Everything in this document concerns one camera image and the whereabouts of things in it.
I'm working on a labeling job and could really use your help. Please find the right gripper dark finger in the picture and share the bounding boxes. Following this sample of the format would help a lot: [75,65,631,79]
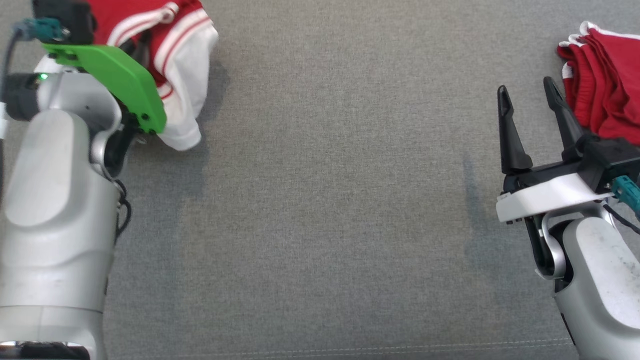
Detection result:
[496,85,534,176]
[543,76,586,161]

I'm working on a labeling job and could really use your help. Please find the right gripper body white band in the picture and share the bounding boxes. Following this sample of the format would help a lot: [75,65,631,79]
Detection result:
[496,157,617,223]

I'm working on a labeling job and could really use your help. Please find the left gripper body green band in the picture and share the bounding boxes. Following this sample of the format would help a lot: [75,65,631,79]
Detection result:
[2,44,167,135]

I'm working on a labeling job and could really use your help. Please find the red Bulls jersey white sleeves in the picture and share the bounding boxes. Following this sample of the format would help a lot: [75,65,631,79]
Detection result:
[35,0,219,152]

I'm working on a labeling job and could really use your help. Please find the red shorts white trim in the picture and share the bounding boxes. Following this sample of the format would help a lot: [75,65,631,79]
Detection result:
[556,21,640,147]

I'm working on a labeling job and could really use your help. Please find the grey fabric sofa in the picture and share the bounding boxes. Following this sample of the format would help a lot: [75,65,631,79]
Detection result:
[0,0,640,360]

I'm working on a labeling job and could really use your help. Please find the black cable teal plug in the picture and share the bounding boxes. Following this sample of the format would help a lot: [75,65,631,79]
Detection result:
[0,18,66,166]
[602,175,640,236]

